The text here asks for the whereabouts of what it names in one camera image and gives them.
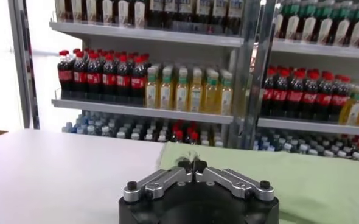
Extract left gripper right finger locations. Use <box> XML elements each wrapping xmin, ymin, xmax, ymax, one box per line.
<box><xmin>194</xmin><ymin>160</ymin><xmax>276</xmax><ymax>203</ymax></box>

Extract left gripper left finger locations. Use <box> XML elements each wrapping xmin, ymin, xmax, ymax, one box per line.
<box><xmin>122</xmin><ymin>160</ymin><xmax>195</xmax><ymax>204</ymax></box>

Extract light green polo shirt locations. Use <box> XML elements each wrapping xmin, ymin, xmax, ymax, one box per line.
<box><xmin>156</xmin><ymin>141</ymin><xmax>359</xmax><ymax>224</ymax></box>

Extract yellow juice bottle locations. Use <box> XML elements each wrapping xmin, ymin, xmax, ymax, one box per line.
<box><xmin>175</xmin><ymin>67</ymin><xmax>189</xmax><ymax>112</ymax></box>
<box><xmin>145</xmin><ymin>66</ymin><xmax>159</xmax><ymax>109</ymax></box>
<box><xmin>339</xmin><ymin>86</ymin><xmax>359</xmax><ymax>125</ymax></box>
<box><xmin>189</xmin><ymin>67</ymin><xmax>203</xmax><ymax>113</ymax></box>
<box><xmin>203</xmin><ymin>69</ymin><xmax>219</xmax><ymax>114</ymax></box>
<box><xmin>218</xmin><ymin>70</ymin><xmax>234</xmax><ymax>116</ymax></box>
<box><xmin>159</xmin><ymin>66</ymin><xmax>174</xmax><ymax>110</ymax></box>

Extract grey metal shelf unit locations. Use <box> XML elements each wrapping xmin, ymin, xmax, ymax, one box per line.
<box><xmin>243</xmin><ymin>0</ymin><xmax>359</xmax><ymax>162</ymax></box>
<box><xmin>48</xmin><ymin>0</ymin><xmax>259</xmax><ymax>150</ymax></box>

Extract black slanted pole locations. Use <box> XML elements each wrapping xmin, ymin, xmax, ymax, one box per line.
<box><xmin>7</xmin><ymin>0</ymin><xmax>41</xmax><ymax>130</ymax></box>

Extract dark tea bottle white label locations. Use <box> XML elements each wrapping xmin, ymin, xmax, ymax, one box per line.
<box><xmin>85</xmin><ymin>0</ymin><xmax>97</xmax><ymax>23</ymax></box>
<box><xmin>54</xmin><ymin>0</ymin><xmax>67</xmax><ymax>21</ymax></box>
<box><xmin>333</xmin><ymin>1</ymin><xmax>350</xmax><ymax>46</ymax></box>
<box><xmin>133</xmin><ymin>0</ymin><xmax>146</xmax><ymax>28</ymax></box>
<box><xmin>71</xmin><ymin>0</ymin><xmax>83</xmax><ymax>22</ymax></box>
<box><xmin>301</xmin><ymin>1</ymin><xmax>317</xmax><ymax>43</ymax></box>
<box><xmin>117</xmin><ymin>0</ymin><xmax>130</xmax><ymax>27</ymax></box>
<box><xmin>349</xmin><ymin>2</ymin><xmax>359</xmax><ymax>47</ymax></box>
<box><xmin>273</xmin><ymin>1</ymin><xmax>285</xmax><ymax>39</ymax></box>
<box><xmin>102</xmin><ymin>0</ymin><xmax>114</xmax><ymax>24</ymax></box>
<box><xmin>285</xmin><ymin>1</ymin><xmax>301</xmax><ymax>40</ymax></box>
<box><xmin>317</xmin><ymin>1</ymin><xmax>333</xmax><ymax>44</ymax></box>

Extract dark bottle black-white label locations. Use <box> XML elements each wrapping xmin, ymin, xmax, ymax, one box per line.
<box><xmin>227</xmin><ymin>0</ymin><xmax>244</xmax><ymax>35</ymax></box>
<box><xmin>179</xmin><ymin>0</ymin><xmax>195</xmax><ymax>31</ymax></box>
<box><xmin>148</xmin><ymin>0</ymin><xmax>165</xmax><ymax>28</ymax></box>
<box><xmin>164</xmin><ymin>0</ymin><xmax>180</xmax><ymax>30</ymax></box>
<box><xmin>195</xmin><ymin>0</ymin><xmax>211</xmax><ymax>33</ymax></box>
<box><xmin>211</xmin><ymin>0</ymin><xmax>228</xmax><ymax>33</ymax></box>

